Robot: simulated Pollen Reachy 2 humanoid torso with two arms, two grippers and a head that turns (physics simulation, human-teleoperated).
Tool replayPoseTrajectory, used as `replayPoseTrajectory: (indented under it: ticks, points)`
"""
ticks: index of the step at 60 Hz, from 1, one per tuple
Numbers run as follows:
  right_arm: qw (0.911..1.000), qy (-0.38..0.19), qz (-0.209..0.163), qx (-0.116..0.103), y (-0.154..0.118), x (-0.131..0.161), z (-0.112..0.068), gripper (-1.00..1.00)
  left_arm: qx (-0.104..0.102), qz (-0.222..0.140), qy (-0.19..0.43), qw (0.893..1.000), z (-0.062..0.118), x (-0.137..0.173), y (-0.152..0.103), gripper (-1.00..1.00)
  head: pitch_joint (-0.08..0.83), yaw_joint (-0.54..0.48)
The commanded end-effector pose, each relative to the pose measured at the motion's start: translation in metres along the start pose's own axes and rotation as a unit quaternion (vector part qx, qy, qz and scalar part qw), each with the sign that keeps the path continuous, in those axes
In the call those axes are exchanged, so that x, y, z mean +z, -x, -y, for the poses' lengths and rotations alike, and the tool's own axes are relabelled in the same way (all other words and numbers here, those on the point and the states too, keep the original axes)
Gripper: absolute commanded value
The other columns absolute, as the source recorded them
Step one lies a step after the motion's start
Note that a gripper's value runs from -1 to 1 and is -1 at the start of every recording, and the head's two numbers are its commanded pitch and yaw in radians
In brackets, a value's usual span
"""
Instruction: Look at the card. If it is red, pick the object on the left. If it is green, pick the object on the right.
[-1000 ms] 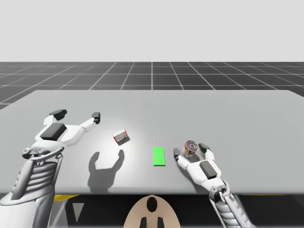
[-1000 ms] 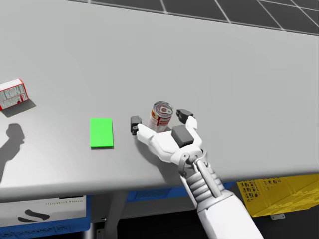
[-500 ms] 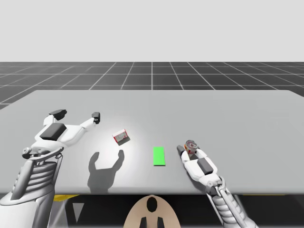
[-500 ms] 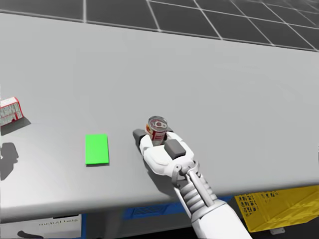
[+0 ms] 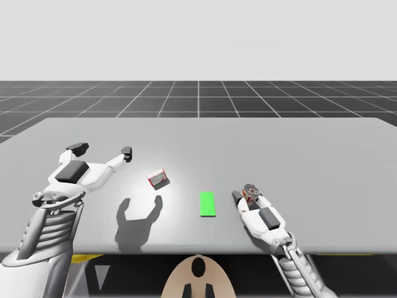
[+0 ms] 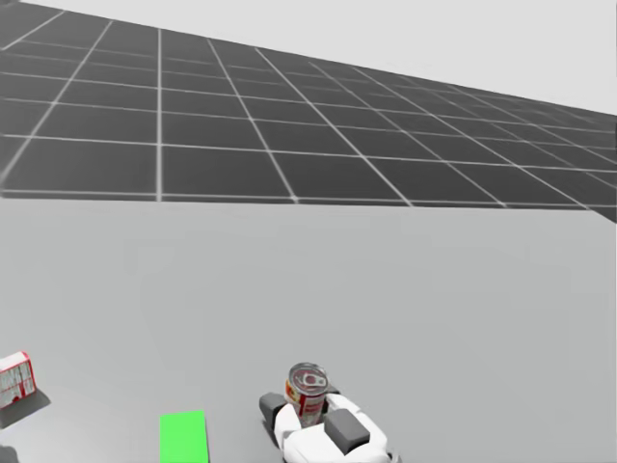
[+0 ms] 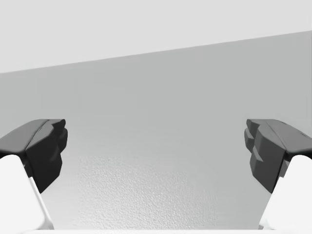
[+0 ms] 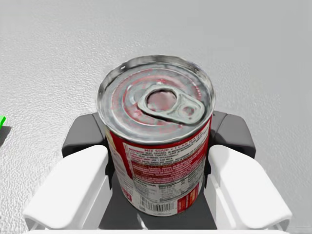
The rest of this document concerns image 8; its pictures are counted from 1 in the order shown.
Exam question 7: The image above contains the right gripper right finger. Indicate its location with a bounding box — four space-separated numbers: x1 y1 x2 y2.
204 110 293 231

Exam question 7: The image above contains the red and white can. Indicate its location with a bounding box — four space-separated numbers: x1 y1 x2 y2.
96 55 217 216

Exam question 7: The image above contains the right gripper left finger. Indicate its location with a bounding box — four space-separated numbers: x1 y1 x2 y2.
22 113 115 231

